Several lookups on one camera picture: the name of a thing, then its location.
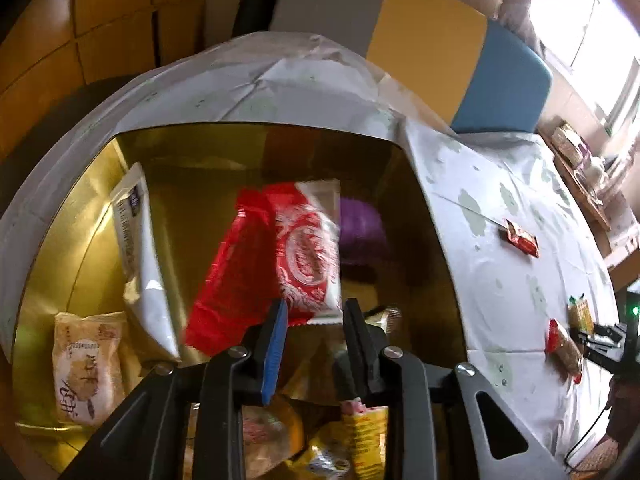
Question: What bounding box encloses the white green printed tablecloth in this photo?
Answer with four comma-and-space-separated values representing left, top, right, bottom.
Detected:
0, 30, 620, 480

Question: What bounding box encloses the person's right forearm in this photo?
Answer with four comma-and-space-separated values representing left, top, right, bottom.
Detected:
602, 375, 640, 463

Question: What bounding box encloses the grey yellow blue sofa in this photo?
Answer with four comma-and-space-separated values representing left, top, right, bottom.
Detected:
270, 0, 553, 136

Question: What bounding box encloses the yellow snack packet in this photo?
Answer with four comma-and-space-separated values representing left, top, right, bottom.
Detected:
342, 399, 391, 480

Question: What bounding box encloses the orange printed snack packet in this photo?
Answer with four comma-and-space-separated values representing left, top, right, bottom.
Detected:
241, 404, 303, 478

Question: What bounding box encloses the wooden cabinet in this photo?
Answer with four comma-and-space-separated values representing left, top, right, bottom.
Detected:
0, 0, 241, 156

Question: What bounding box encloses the red brown snack packet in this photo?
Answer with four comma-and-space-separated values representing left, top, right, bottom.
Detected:
545, 317, 585, 385

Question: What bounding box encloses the long white snack packet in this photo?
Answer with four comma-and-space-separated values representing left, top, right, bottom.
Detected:
110, 161, 182, 363

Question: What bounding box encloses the small red candy wrapper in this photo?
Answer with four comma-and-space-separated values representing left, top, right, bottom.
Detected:
501, 219, 542, 259

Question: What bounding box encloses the black cable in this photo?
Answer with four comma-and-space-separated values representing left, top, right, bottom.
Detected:
564, 400, 620, 469

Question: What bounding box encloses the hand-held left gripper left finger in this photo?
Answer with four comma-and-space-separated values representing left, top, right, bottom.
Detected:
60, 300, 290, 480

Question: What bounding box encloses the red white patterned snack packet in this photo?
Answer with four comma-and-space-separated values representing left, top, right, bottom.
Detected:
274, 179, 345, 327

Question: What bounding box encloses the beige biscuit packet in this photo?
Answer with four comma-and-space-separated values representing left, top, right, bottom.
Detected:
52, 311, 127, 428

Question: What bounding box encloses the wooden shelf with clutter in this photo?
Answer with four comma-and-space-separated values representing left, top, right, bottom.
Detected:
547, 120, 640, 273

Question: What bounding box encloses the gold cardboard box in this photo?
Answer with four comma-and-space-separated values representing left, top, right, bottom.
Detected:
10, 125, 469, 480

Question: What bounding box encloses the light curtain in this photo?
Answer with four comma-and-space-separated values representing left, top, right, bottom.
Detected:
497, 0, 576, 53

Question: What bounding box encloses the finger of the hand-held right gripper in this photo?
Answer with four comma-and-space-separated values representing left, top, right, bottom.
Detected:
571, 324, 623, 362

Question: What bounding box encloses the plain red snack packet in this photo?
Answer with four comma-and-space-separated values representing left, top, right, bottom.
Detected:
184, 185, 282, 358

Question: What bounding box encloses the small brown snack packet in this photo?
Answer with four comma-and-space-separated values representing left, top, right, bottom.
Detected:
364, 306, 402, 337

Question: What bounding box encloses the purple snack packet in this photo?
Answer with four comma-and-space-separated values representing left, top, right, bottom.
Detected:
339, 197, 392, 272

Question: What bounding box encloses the yellow small packet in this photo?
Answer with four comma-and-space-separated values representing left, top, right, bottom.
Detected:
567, 294, 597, 337

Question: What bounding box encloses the bright window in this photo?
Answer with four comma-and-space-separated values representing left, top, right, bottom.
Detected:
529, 0, 640, 133

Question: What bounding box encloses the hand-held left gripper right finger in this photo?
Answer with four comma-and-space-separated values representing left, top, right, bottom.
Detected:
342, 298, 567, 480

